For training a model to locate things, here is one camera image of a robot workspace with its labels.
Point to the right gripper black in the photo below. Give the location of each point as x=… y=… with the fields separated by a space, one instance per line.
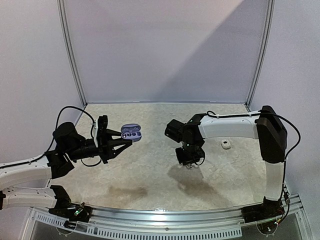
x=186 y=160

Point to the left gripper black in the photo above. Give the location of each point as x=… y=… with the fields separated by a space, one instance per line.
x=110 y=150

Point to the blue-grey earbud charging case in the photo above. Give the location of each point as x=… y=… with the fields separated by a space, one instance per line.
x=131 y=131

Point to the white earbud charging case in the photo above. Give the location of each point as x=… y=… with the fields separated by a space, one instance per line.
x=225 y=144

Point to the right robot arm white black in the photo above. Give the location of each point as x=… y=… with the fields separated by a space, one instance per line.
x=263 y=125

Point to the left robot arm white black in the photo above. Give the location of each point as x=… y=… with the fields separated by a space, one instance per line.
x=53 y=164

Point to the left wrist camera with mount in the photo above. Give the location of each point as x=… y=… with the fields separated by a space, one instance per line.
x=99 y=134

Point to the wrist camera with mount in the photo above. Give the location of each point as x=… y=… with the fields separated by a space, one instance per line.
x=99 y=134
x=174 y=130

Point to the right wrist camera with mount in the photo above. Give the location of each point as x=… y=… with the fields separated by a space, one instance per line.
x=174 y=130

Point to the aluminium front rail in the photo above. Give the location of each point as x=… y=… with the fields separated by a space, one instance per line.
x=124 y=224

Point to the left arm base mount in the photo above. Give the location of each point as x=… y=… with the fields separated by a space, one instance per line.
x=71 y=211

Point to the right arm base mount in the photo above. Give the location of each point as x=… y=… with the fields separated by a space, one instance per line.
x=267 y=215

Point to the right aluminium frame post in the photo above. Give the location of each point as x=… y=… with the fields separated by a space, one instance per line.
x=262 y=52

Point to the aluminium frame post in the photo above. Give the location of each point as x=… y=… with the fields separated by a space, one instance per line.
x=262 y=52
x=61 y=5

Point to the left aluminium frame post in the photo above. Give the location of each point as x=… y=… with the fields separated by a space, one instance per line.
x=61 y=5

